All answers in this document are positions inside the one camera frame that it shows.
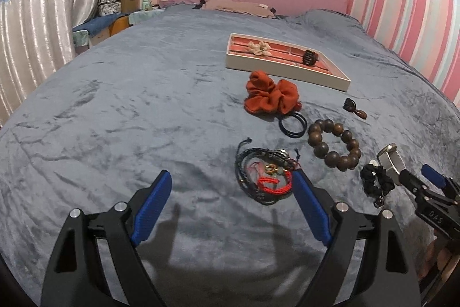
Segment black scrunchie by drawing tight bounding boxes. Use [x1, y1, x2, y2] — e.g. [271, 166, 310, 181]
[360, 163, 395, 208]

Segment tan pillow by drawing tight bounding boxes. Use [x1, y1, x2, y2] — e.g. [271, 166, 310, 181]
[200, 0, 276, 19]

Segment brown pendant black cord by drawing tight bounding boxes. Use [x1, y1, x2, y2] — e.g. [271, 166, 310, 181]
[342, 97, 369, 120]

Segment cream organza scrunchie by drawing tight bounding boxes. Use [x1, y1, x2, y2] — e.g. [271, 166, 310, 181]
[247, 41, 271, 56]

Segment grey plush bed blanket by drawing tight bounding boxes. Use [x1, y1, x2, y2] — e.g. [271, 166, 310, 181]
[1, 5, 459, 306]

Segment right hand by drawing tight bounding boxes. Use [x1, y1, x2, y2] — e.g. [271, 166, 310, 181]
[418, 239, 459, 283]

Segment brown wooden bead bracelet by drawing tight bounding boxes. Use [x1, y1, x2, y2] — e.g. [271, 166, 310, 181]
[307, 118, 363, 171]

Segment black hair tie red bead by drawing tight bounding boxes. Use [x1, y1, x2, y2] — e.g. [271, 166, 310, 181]
[278, 102, 308, 139]

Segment patterned fabric bag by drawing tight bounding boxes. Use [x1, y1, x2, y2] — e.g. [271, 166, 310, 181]
[97, 0, 121, 16]

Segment orange fabric scrunchie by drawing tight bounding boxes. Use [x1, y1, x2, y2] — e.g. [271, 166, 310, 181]
[244, 71, 302, 115]

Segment brown storage box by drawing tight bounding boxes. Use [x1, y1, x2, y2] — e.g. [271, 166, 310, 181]
[120, 0, 139, 13]

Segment white tray brick-pattern base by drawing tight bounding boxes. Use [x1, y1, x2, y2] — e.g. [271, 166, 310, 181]
[225, 33, 351, 92]

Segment blue and white curtain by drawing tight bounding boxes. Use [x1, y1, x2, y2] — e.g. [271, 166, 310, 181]
[1, 0, 97, 123]

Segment braided cord bracelets bundle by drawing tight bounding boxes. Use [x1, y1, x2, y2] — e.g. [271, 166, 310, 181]
[235, 137, 302, 206]

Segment blue folded cloth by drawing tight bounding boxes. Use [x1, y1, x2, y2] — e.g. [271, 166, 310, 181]
[72, 13, 129, 37]

